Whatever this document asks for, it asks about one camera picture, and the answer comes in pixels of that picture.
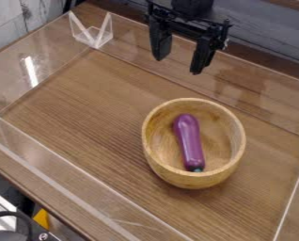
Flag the purple toy eggplant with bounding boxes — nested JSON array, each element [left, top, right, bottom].
[[173, 114, 204, 172]]

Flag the clear acrylic tray wall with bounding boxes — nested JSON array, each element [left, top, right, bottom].
[[0, 117, 192, 241]]

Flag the yellow warning label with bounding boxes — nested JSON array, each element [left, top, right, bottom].
[[31, 209, 49, 230]]

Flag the clear acrylic corner bracket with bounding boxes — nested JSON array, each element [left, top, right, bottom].
[[68, 12, 113, 49]]

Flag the black cable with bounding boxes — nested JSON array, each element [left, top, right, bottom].
[[0, 210, 34, 241]]

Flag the brown wooden bowl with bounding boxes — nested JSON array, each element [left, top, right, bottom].
[[140, 98, 245, 189]]

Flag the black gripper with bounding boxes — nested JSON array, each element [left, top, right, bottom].
[[145, 0, 232, 74]]

